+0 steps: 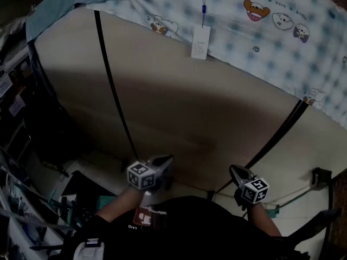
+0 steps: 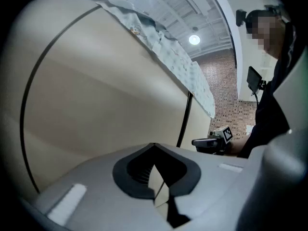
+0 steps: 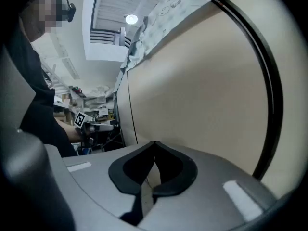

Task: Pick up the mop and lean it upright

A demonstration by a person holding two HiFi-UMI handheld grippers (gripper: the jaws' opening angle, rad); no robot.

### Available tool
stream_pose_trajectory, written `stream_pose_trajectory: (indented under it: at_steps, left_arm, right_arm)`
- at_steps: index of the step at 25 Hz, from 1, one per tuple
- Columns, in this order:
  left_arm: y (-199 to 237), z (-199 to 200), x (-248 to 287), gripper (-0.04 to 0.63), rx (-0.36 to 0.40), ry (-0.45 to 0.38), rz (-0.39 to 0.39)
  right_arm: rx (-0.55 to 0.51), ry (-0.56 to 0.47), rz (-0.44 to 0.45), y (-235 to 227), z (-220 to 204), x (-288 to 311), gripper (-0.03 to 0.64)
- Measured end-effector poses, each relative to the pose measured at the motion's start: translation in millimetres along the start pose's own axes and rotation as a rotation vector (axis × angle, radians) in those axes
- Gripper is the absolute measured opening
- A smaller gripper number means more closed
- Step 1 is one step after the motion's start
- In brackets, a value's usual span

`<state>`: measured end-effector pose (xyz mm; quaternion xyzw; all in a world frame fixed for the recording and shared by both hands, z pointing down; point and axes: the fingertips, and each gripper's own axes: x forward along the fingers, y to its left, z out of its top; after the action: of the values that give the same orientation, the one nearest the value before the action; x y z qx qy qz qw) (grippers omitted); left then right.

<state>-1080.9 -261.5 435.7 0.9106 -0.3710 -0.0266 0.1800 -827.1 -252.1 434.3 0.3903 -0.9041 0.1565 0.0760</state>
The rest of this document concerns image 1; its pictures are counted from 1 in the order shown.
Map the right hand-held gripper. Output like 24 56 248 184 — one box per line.
229 164 271 205

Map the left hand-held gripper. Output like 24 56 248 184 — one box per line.
126 154 175 191

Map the person's left forearm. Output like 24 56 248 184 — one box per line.
96 185 147 223

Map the person's right forearm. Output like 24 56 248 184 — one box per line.
248 201 282 238

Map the person's black shirt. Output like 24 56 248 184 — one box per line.
58 195 312 260

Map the teal plastic piece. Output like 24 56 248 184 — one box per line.
96 196 117 208

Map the black caster wheel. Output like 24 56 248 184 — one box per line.
311 167 333 192

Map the black folding cart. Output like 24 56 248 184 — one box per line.
61 170 119 229

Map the white body-worn pouch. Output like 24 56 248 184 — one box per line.
72 237 106 260

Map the white hang tag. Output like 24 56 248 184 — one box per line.
190 0 211 60

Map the checked cartoon print cloth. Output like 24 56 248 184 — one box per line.
86 0 347 131

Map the dark storage shelf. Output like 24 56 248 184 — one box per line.
0 44 63 170

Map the white paper note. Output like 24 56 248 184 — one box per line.
0 74 13 99
8 95 27 118

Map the white shelf rack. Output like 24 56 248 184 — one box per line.
0 145 76 260

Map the plain blue cloth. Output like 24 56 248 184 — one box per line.
25 0 185 44

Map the silver foil sheet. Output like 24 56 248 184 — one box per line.
0 17 30 62

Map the green cord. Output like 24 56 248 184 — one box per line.
264 187 312 218

